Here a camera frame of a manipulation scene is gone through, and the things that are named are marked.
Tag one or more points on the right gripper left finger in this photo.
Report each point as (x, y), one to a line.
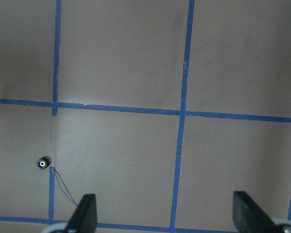
(84, 218)

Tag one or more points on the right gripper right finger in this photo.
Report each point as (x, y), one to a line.
(248, 217)

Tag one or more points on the small black bearing gear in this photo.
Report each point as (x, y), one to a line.
(43, 162)

